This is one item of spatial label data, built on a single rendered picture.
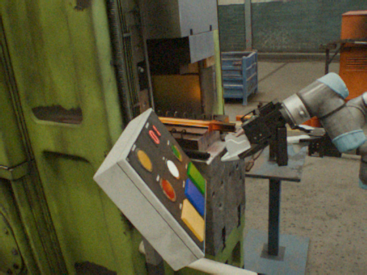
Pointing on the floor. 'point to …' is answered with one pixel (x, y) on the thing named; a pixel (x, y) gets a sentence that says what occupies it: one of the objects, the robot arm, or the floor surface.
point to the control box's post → (153, 259)
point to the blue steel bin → (240, 74)
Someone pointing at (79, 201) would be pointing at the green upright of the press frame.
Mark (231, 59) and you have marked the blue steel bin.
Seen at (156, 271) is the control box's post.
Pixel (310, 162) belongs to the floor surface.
